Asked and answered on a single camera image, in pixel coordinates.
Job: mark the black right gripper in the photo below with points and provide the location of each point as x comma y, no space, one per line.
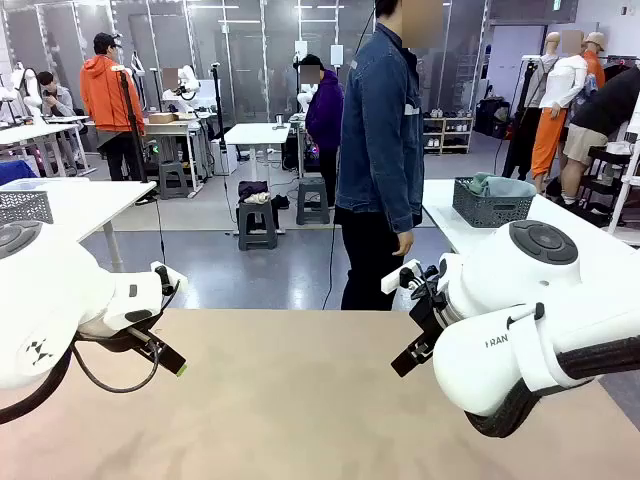
430,315

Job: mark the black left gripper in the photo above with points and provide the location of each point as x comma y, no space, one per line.
150,345

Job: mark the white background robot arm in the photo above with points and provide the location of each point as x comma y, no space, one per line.
30,90
189,85
305,97

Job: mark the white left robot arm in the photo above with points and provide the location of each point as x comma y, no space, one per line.
50,300

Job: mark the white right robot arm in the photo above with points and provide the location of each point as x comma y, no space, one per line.
500,280

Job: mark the person's right forearm denim sleeve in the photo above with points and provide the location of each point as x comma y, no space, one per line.
402,200

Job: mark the dark gray mesh basket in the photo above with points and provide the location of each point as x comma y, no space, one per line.
25,207
492,210

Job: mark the person's right hand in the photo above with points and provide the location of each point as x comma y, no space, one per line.
402,245

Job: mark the gray plastic step stool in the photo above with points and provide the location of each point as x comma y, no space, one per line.
174,177
312,200
257,225

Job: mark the dark clothes pile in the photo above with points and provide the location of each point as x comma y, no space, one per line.
252,190

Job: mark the person in denim jacket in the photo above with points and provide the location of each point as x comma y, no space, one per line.
380,150

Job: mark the wooden shoe shelf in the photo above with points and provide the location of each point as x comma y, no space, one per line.
450,135

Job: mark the white desk with box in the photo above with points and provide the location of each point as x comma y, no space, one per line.
170,127

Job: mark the white standing desk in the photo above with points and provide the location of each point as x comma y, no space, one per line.
257,134

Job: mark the brown cardboard box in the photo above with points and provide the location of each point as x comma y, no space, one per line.
162,118

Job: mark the black tripod pole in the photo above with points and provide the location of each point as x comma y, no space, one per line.
217,110
129,120

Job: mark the blue cloth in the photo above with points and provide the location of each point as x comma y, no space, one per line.
15,172

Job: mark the black luggage bags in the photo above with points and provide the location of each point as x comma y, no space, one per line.
492,117

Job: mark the person in purple hoodie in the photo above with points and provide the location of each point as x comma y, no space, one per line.
325,110

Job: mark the white background work table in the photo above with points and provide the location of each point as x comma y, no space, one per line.
30,132

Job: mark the black utility cart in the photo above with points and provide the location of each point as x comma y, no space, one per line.
607,170

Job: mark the person in orange hoodie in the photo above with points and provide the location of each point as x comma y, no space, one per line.
107,95

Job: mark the seated person white shirt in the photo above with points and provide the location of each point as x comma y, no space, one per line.
171,82

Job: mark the mannequin gray vest black pants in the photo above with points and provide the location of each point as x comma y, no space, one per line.
530,100

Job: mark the seated person gray jacket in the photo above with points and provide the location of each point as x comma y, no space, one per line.
60,100

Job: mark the mannequin white top orange pants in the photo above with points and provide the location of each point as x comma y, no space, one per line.
565,85

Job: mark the person in khaki shorts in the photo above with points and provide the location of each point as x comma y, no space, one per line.
605,110

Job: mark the mannequin orange shirt beige hat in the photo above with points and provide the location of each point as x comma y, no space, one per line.
595,60

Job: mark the rack of dark clothes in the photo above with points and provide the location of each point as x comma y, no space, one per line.
620,67

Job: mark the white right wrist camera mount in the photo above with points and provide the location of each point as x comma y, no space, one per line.
397,277

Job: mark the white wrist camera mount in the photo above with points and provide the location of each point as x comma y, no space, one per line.
397,277
172,280

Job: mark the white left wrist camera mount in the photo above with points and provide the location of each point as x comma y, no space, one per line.
172,280

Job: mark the white wall panel box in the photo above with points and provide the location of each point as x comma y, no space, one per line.
300,51
336,55

